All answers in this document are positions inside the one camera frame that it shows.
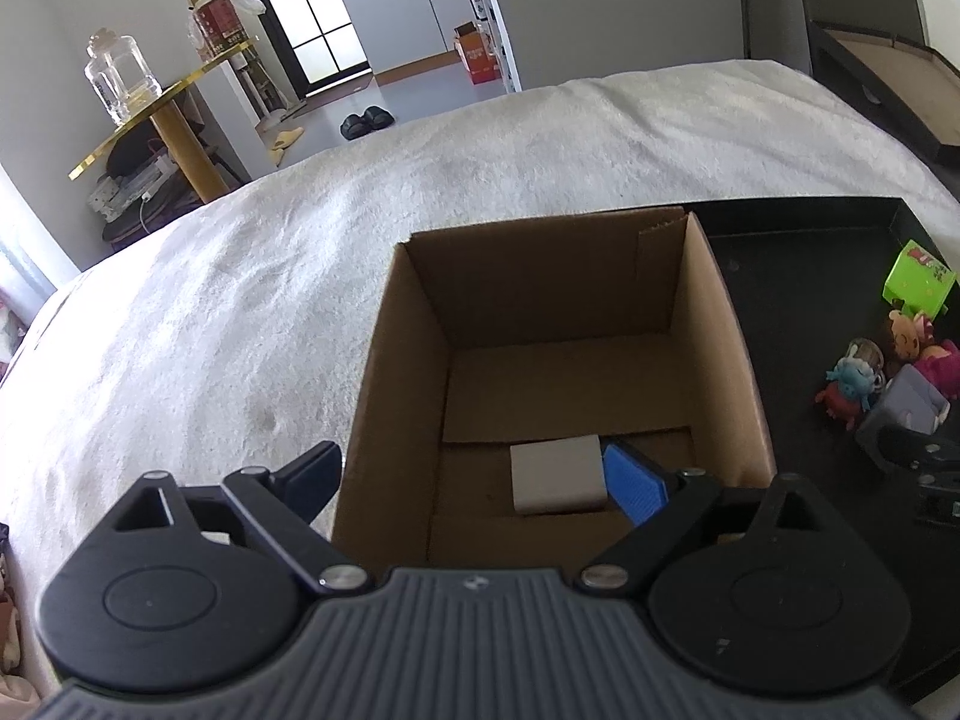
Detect green toy box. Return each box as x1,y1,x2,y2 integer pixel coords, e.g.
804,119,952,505
882,241,957,320

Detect grey purple block toy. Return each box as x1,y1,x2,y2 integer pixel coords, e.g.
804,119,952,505
856,364,950,466

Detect clear glass jar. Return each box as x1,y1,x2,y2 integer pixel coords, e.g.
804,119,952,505
85,28,163,125

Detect black tray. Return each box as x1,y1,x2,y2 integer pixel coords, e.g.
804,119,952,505
690,197,958,704

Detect white bed blanket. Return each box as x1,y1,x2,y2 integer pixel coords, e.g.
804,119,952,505
0,58,960,685

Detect red canister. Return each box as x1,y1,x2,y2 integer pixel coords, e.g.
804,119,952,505
187,0,267,62

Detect black slippers pair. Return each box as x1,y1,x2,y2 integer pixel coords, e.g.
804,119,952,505
340,106,395,142

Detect black framed board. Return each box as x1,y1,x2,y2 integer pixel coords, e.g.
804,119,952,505
809,21,958,166

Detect brown-haired doll figurine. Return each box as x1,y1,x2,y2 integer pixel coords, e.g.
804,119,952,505
887,309,934,362

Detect blue red monster toy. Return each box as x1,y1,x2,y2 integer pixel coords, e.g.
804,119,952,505
814,358,885,433

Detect orange cardboard box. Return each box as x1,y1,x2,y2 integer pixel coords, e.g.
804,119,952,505
454,23,501,85

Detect beige rectangular block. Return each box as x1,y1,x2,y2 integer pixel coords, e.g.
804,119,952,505
509,436,607,515

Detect gold round side table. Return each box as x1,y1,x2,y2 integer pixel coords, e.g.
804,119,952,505
68,41,251,203

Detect brown cardboard box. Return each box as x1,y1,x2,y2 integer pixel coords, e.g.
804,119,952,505
334,206,776,575

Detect pink doll figurine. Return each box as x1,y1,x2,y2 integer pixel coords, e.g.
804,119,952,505
913,340,960,400

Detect yellow slippers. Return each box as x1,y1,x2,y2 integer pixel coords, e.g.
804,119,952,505
268,127,304,167

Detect white kitchen cabinet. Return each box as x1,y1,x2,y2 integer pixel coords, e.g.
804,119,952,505
343,0,475,75

